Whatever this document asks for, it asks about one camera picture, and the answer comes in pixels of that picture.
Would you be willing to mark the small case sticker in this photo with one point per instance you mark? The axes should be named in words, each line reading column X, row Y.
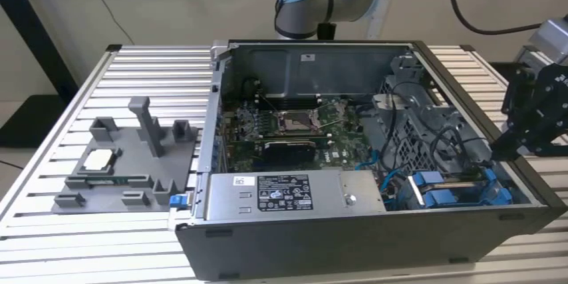
column 307, row 58

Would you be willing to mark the silver power supply unit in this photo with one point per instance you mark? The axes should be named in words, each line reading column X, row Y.
column 221, row 197

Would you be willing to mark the CPU socket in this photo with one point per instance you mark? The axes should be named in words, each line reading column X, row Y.
column 297, row 121

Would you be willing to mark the silver CPU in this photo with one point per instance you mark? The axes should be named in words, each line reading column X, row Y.
column 100, row 160

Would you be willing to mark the grey parts rack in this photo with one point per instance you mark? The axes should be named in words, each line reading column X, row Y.
column 133, row 171

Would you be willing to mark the green RAM stick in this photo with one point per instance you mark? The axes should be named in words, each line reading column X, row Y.
column 111, row 181

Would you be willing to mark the blue case latch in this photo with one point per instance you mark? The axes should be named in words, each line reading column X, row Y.
column 176, row 201

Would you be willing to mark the thin locking lever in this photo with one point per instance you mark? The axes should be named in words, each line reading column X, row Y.
column 271, row 103

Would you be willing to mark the black table corner cap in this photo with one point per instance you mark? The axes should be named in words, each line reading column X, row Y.
column 113, row 47
column 465, row 47

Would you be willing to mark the green motherboard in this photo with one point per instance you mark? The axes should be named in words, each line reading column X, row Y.
column 345, row 151

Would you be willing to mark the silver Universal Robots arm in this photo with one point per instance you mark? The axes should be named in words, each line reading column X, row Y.
column 351, row 1

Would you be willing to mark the disk bay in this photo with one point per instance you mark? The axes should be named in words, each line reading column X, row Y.
column 465, row 194

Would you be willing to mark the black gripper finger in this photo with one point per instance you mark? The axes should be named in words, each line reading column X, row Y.
column 552, row 146
column 505, row 147

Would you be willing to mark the open black PC case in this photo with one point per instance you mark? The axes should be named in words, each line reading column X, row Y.
column 311, row 247

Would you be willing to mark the power supply label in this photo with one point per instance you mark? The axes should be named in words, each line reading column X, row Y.
column 284, row 192

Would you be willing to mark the black graphics card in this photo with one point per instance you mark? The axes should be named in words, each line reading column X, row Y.
column 288, row 152

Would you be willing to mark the grey metal drive cage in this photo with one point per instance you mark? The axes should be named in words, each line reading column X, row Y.
column 399, row 151

